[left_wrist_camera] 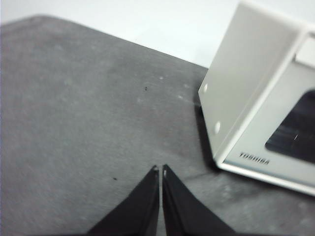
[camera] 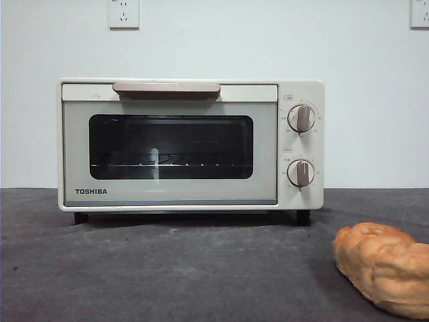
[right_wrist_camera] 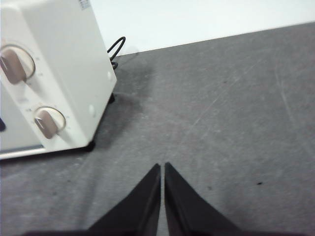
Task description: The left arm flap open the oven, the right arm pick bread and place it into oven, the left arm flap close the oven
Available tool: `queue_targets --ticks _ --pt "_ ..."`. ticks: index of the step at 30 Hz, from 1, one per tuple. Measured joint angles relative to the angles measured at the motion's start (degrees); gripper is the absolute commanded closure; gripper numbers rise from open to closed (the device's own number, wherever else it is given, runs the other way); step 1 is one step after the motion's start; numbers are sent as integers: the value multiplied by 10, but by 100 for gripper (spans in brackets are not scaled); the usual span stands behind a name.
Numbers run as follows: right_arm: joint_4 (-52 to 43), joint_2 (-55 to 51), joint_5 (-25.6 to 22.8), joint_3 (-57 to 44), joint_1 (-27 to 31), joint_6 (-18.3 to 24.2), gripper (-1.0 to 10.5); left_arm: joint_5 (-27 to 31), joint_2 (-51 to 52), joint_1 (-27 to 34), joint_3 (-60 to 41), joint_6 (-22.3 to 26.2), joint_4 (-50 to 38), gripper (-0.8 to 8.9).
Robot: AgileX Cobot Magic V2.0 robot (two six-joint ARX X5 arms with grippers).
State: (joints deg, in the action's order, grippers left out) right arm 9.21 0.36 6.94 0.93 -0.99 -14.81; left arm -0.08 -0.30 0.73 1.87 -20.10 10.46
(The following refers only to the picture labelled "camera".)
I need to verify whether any glass oven door beige handle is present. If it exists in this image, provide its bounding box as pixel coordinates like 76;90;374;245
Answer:
61;82;279;206

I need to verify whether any white Toshiba toaster oven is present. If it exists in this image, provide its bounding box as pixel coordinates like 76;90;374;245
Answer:
56;77;326;226

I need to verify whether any white wall socket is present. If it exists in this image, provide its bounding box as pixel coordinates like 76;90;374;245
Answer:
108;0;140;30
410;0;429;30

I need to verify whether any metal wire oven rack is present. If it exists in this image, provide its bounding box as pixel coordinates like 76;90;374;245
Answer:
90;152;235;168

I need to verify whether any beige oven timer knob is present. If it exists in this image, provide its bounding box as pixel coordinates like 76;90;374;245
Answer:
287;159;316;188

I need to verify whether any golden brown bread roll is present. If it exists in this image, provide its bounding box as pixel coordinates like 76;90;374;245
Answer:
332;221;429;319

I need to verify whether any beige oven temperature knob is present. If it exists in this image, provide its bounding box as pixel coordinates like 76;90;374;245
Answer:
287;103;316;133

